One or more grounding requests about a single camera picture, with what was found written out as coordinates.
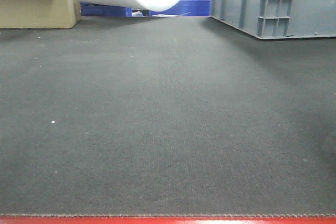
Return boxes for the dark grey table mat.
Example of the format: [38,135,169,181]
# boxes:
[1,17,335,216]

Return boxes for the blue stacked crates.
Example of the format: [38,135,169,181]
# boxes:
[80,0,211,17]

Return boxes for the grey plastic crate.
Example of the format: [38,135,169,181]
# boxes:
[211,0,335,40]

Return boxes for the cardboard box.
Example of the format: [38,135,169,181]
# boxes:
[1,0,81,29]

